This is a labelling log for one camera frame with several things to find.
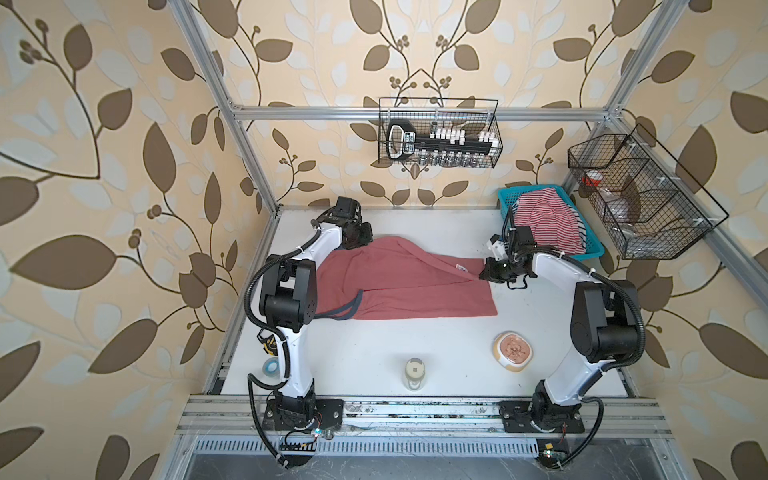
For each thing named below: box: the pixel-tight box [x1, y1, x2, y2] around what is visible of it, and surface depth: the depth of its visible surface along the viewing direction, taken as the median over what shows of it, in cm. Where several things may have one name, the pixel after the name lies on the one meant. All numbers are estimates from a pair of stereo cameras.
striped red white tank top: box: [512, 188, 587, 255], surface depth 110 cm
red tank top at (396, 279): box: [315, 236, 498, 320], surface depth 101 cm
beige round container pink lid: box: [492, 331, 533, 372], surface depth 84 cm
